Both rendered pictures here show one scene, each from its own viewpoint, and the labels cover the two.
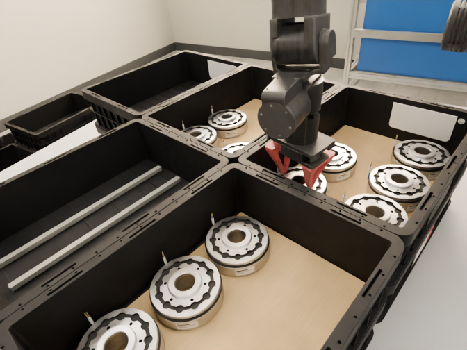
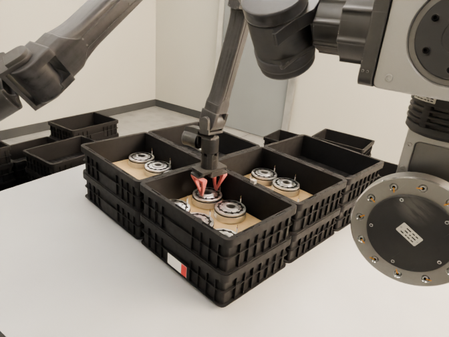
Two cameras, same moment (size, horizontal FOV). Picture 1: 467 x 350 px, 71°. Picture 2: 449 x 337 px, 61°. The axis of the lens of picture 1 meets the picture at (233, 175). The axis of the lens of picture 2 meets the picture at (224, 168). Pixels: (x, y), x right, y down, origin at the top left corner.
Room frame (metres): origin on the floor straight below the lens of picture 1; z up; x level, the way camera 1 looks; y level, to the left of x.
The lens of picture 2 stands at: (0.47, -1.27, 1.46)
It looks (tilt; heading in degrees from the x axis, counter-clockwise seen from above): 24 degrees down; 87
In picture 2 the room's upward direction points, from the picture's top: 5 degrees clockwise
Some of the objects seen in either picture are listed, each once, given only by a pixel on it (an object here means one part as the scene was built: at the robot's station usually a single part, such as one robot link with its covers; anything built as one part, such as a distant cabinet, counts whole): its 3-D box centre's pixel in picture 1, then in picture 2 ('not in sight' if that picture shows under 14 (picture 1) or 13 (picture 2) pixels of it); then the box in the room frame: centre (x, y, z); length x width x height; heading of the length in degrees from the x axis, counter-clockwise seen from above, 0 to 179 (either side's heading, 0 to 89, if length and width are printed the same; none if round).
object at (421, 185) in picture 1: (398, 181); (196, 221); (0.45, -0.30, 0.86); 0.10 x 0.10 x 0.01
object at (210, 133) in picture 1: (196, 136); (264, 173); (0.70, 0.08, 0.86); 0.10 x 0.10 x 0.01
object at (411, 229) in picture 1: (365, 142); (216, 197); (0.51, -0.25, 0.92); 0.40 x 0.30 x 0.02; 133
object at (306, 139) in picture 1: (301, 126); (209, 161); (0.48, -0.12, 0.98); 0.10 x 0.07 x 0.07; 38
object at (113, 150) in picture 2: (217, 311); (142, 168); (0.23, 0.04, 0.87); 0.40 x 0.30 x 0.11; 133
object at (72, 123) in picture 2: not in sight; (85, 149); (-0.43, 1.42, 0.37); 0.40 x 0.30 x 0.45; 54
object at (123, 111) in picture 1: (167, 80); (322, 156); (0.94, 0.16, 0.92); 0.40 x 0.30 x 0.02; 133
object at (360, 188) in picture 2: (171, 96); (320, 167); (0.94, 0.16, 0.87); 0.40 x 0.30 x 0.11; 133
